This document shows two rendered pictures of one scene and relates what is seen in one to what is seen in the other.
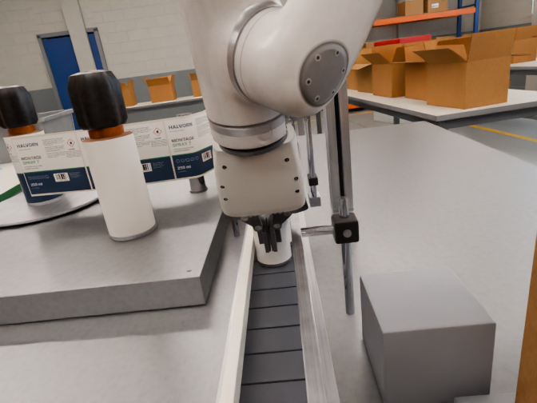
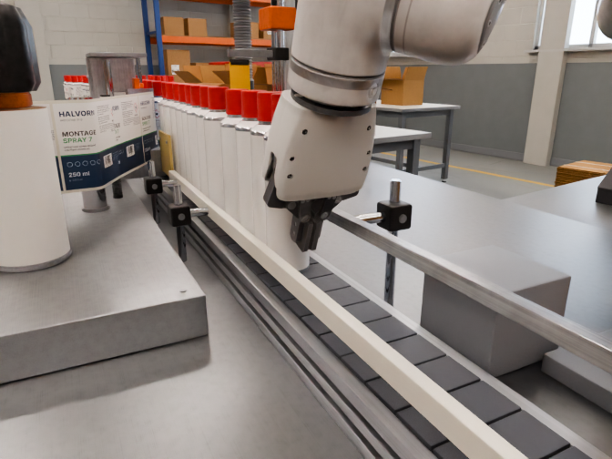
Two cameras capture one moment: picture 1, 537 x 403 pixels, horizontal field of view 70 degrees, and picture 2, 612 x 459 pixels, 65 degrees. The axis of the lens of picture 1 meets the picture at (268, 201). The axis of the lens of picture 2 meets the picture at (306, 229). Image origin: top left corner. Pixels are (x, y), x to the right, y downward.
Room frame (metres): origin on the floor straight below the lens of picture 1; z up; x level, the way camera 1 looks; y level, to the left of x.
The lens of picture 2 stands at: (0.03, 0.26, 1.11)
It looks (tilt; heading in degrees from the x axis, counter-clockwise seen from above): 18 degrees down; 330
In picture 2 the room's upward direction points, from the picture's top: straight up
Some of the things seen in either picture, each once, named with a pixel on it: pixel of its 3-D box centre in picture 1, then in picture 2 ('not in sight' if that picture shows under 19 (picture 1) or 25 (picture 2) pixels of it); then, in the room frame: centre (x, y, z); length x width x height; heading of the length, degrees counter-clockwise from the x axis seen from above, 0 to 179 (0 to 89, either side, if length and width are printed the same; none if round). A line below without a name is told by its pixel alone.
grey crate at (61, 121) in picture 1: (33, 134); not in sight; (2.47, 1.41, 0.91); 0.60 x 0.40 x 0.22; 7
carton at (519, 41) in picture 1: (512, 45); not in sight; (4.57, -3.01, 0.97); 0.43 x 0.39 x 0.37; 92
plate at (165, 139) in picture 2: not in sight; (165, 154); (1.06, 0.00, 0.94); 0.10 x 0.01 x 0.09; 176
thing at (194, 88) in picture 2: not in sight; (203, 145); (0.87, -0.02, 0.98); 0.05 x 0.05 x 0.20
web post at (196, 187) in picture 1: (191, 153); (88, 155); (0.90, 0.17, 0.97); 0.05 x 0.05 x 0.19
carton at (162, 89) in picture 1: (161, 89); not in sight; (6.17, 1.39, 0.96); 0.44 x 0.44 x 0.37; 1
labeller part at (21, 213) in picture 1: (47, 201); not in sight; (0.96, 0.57, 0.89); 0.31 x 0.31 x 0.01
